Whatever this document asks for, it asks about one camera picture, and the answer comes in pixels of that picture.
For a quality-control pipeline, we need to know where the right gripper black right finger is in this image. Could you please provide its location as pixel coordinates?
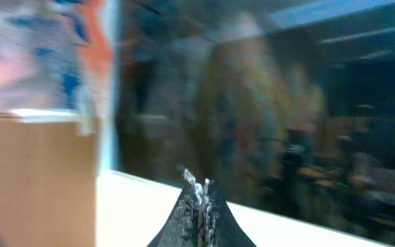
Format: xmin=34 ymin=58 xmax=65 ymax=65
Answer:
xmin=202 ymin=179 xmax=256 ymax=247

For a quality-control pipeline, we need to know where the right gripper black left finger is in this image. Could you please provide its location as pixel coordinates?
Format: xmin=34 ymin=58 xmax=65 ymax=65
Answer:
xmin=147 ymin=168 xmax=203 ymax=247

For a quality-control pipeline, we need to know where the wooden side panel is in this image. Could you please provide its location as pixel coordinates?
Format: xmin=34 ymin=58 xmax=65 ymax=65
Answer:
xmin=0 ymin=115 xmax=97 ymax=247

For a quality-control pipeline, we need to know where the white window sill frame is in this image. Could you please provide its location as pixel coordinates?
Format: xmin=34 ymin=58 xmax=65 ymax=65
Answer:
xmin=96 ymin=171 xmax=380 ymax=247

